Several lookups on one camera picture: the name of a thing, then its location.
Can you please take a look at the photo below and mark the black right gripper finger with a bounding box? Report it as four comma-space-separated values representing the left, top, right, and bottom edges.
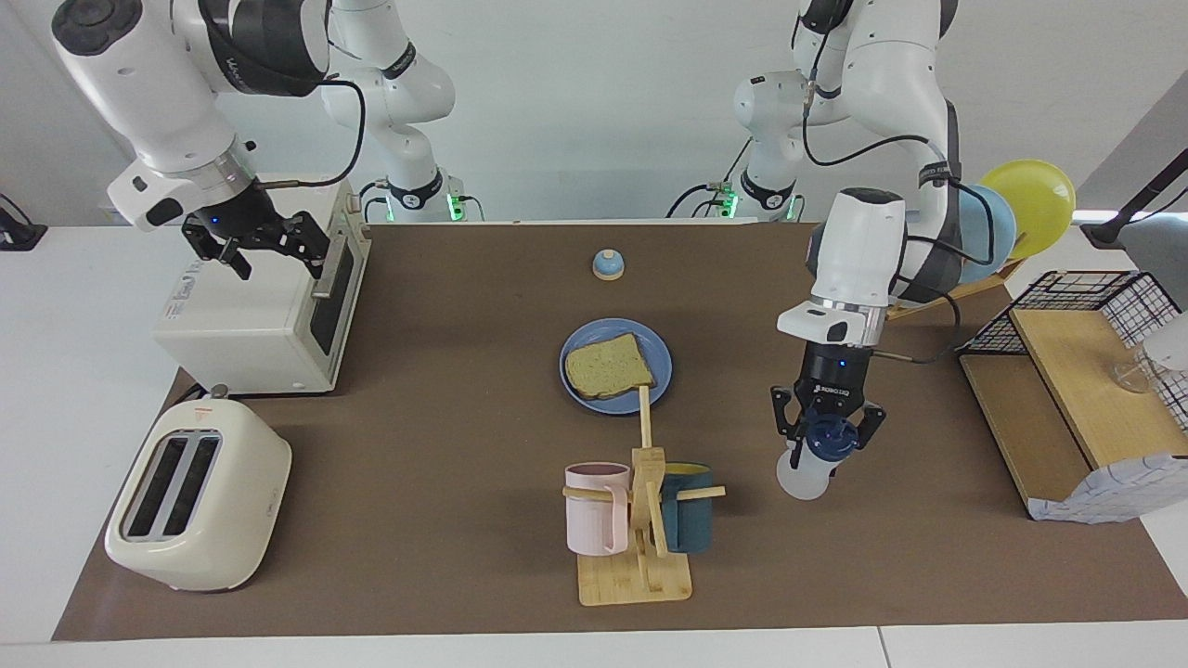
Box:
182, 225, 252, 280
282, 211, 333, 278

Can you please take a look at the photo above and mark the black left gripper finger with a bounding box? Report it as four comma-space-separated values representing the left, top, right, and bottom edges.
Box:
770, 384, 807, 466
848, 405, 886, 452

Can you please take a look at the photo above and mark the translucent squeeze bottle blue cap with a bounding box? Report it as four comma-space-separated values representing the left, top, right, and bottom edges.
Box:
776, 415, 860, 502

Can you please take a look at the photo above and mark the slice of toast bread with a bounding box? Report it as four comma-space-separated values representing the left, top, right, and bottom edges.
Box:
564, 332, 656, 402

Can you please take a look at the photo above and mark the blue round plate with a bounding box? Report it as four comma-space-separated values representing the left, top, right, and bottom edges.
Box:
560, 318, 673, 415

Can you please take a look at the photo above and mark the wooden plate rack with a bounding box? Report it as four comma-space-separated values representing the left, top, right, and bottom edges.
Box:
886, 258, 1027, 322

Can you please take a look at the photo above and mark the light blue plate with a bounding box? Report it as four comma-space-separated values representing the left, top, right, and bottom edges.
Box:
956, 185, 1018, 285

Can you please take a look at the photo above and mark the yellow plate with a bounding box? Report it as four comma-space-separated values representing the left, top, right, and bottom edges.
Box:
979, 160, 1078, 262

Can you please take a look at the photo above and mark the white toaster oven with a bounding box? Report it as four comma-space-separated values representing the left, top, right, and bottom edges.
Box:
153, 181, 372, 397

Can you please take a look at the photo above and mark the dark teal mug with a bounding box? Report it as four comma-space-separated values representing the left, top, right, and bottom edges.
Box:
660, 462, 716, 555

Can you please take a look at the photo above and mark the wooden shelf unit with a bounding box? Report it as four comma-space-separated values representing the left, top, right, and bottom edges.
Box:
959, 306, 1188, 520

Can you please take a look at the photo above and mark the black desk clamp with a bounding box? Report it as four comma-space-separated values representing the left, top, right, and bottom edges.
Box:
0, 192, 48, 252

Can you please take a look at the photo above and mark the pink mug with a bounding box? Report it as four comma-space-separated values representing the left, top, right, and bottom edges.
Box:
564, 462, 633, 558

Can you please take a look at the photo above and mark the wooden mug tree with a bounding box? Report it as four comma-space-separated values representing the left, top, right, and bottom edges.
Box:
562, 385, 727, 607

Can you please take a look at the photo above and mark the marble pattern paper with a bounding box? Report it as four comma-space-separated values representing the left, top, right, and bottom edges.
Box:
1027, 452, 1188, 524

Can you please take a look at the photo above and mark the cream two-slot toaster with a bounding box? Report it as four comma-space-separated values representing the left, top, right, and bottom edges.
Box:
104, 385, 293, 593

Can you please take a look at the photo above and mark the clear glass cup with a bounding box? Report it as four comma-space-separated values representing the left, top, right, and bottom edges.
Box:
1111, 355, 1163, 397

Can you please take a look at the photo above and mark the brown table mat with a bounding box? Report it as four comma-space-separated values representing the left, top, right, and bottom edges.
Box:
51, 221, 1188, 643

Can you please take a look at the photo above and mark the white rounded container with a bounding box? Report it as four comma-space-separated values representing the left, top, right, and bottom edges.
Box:
1143, 314, 1188, 374

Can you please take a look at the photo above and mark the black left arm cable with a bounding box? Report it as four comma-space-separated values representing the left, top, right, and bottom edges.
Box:
794, 0, 1000, 366

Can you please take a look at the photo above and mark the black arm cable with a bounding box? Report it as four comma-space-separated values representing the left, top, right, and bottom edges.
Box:
255, 76, 368, 190
794, 0, 1000, 366

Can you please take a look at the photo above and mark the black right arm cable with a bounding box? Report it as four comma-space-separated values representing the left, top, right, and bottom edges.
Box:
255, 76, 368, 190

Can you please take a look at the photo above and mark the black wire basket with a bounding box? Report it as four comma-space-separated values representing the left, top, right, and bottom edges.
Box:
958, 270, 1188, 433

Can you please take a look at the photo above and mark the black camera stand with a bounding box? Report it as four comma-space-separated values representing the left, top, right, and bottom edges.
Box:
1081, 147, 1188, 251

